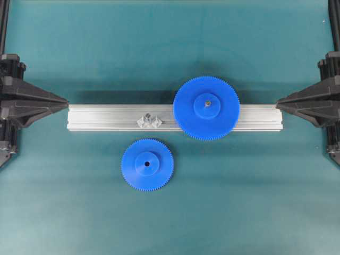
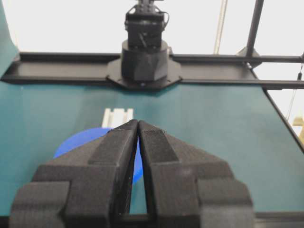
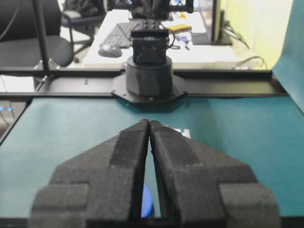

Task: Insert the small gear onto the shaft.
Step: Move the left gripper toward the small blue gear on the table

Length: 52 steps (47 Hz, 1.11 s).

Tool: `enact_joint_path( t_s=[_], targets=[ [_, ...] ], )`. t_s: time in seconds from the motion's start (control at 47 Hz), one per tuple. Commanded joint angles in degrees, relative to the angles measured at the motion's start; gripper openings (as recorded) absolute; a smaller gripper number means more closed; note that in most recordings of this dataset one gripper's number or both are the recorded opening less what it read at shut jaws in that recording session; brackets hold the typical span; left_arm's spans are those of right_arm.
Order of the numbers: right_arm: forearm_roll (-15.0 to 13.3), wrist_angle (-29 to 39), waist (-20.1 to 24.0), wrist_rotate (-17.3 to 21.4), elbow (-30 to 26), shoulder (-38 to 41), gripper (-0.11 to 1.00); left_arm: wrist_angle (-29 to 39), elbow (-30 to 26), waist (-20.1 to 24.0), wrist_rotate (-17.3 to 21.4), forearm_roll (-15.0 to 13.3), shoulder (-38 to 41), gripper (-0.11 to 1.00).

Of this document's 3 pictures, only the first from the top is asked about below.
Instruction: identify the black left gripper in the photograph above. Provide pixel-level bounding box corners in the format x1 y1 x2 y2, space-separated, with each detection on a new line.
1 54 26 167

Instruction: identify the black right frame post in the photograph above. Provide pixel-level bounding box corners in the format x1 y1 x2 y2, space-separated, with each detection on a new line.
328 0 339 51

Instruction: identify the clear shaft bracket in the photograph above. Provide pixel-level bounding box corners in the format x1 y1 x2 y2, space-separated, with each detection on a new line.
137 113 163 129

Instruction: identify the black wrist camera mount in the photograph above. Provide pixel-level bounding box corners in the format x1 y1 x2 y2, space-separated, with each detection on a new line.
9 78 69 129
276 81 331 128

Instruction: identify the aluminium extrusion rail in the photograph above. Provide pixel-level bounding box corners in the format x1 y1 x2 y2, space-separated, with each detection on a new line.
67 104 283 132

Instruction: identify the black frame post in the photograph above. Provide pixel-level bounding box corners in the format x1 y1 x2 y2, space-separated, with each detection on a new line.
0 0 10 55
328 0 339 51

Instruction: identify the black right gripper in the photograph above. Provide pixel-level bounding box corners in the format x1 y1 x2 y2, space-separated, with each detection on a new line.
318 51 339 162

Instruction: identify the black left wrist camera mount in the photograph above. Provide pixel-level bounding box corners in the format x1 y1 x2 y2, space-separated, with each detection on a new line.
9 78 69 129

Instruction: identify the small blue gear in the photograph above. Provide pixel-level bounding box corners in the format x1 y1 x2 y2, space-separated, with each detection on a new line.
121 139 175 192

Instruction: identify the black left frame post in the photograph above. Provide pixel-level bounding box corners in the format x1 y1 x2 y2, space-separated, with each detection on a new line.
0 0 10 55

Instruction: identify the large blue gear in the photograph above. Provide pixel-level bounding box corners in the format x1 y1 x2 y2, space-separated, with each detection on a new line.
173 76 241 141

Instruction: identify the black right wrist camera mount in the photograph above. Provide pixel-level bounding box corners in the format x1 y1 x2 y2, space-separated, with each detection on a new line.
276 81 331 128

